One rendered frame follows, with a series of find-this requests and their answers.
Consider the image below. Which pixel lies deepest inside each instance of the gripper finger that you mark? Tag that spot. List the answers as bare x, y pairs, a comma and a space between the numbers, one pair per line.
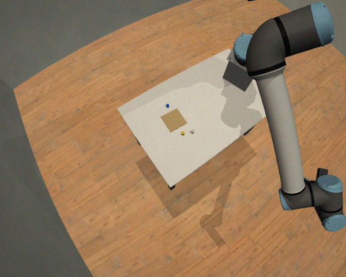
306, 180

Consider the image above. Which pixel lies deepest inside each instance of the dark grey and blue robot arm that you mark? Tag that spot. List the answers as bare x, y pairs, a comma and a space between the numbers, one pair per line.
263, 54

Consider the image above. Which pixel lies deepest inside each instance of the tan flat mat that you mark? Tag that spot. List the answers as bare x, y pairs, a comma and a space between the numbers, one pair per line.
173, 120

